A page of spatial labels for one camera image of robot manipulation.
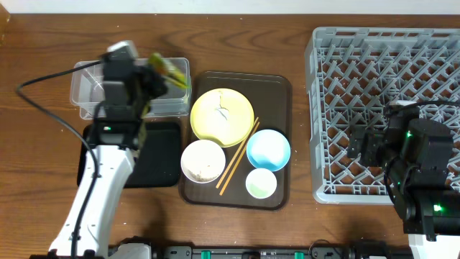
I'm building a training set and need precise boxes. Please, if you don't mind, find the green snack wrapper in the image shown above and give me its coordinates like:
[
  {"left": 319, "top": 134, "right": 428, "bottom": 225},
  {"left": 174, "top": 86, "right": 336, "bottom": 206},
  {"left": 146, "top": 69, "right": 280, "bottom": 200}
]
[{"left": 147, "top": 53, "right": 189, "bottom": 89}]

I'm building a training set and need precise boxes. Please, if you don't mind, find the white bowl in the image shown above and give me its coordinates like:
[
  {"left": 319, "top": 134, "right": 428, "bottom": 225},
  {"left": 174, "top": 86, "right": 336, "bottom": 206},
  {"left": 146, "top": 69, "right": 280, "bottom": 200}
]
[{"left": 180, "top": 140, "right": 226, "bottom": 183}]

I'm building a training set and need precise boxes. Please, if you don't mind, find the blue bowl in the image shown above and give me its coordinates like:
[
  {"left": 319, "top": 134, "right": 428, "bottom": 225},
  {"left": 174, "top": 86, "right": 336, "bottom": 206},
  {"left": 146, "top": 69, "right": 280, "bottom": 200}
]
[{"left": 246, "top": 129, "right": 291, "bottom": 172}]

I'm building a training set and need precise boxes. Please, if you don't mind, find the small white green cup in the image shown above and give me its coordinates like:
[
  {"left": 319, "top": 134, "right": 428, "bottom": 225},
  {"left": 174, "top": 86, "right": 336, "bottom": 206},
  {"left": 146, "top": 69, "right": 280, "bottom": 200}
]
[{"left": 245, "top": 168, "right": 277, "bottom": 199}]

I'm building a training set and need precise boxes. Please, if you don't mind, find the white tissue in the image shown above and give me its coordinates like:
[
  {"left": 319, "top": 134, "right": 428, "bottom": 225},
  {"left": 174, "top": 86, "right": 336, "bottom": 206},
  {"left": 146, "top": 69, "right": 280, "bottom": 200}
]
[{"left": 214, "top": 95, "right": 229, "bottom": 121}]

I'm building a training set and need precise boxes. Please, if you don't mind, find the pile of rice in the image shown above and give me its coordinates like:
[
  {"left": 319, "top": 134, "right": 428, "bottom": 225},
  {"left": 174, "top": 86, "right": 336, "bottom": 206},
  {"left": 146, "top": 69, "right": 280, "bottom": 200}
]
[{"left": 189, "top": 164, "right": 218, "bottom": 182}]

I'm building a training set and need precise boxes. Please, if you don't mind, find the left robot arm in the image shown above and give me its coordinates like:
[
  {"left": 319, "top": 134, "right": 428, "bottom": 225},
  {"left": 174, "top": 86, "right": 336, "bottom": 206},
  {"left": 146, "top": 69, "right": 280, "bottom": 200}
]
[{"left": 45, "top": 53, "right": 174, "bottom": 258}]

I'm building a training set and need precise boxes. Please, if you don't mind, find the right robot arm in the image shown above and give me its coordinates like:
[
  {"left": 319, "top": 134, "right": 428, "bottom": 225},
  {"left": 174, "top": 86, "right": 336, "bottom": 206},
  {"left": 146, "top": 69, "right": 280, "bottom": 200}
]
[{"left": 347, "top": 101, "right": 459, "bottom": 258}]

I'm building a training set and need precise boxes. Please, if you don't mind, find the clear plastic waste bin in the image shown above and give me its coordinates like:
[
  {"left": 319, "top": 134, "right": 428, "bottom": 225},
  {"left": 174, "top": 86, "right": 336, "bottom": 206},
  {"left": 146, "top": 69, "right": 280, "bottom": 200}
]
[{"left": 70, "top": 58, "right": 191, "bottom": 122}]

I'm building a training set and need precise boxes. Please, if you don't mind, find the grey dishwasher rack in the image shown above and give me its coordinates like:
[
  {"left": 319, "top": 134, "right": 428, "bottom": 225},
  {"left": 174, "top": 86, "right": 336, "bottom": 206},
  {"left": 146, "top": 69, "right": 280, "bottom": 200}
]
[{"left": 305, "top": 27, "right": 459, "bottom": 205}]

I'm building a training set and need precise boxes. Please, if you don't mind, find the black waste tray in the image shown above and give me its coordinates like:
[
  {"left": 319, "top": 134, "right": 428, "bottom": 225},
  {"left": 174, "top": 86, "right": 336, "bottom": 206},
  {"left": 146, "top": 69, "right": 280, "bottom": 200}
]
[{"left": 83, "top": 119, "right": 181, "bottom": 188}]

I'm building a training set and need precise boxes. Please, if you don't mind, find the yellow plate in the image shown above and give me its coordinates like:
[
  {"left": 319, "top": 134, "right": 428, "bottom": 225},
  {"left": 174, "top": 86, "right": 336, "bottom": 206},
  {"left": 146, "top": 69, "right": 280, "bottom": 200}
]
[{"left": 190, "top": 88, "right": 255, "bottom": 147}]

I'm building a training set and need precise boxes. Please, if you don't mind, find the lower wooden chopstick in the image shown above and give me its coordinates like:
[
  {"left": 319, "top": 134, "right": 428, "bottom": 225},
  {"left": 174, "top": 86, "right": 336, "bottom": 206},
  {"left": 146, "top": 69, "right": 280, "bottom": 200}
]
[{"left": 219, "top": 121, "right": 260, "bottom": 196}]

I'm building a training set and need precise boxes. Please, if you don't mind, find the wooden chopstick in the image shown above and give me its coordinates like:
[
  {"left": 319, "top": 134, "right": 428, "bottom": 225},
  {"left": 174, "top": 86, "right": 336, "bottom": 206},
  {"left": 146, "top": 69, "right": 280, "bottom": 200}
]
[
  {"left": 216, "top": 117, "right": 259, "bottom": 189},
  {"left": 219, "top": 121, "right": 260, "bottom": 196}
]

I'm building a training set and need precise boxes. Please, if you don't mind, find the upper wooden chopstick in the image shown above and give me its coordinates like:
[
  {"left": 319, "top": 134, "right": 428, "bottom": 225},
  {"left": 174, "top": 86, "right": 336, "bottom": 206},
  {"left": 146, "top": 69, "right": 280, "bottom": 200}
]
[{"left": 216, "top": 117, "right": 259, "bottom": 189}]

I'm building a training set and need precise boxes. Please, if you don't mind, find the brown serving tray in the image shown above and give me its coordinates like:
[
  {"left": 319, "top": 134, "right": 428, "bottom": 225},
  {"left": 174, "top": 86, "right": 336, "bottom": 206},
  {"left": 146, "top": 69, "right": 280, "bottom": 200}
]
[{"left": 179, "top": 71, "right": 292, "bottom": 211}]

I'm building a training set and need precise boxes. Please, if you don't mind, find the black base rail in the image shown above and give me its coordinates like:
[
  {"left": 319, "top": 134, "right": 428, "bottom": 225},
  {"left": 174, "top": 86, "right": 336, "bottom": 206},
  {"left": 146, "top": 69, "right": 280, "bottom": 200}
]
[{"left": 96, "top": 236, "right": 414, "bottom": 259}]

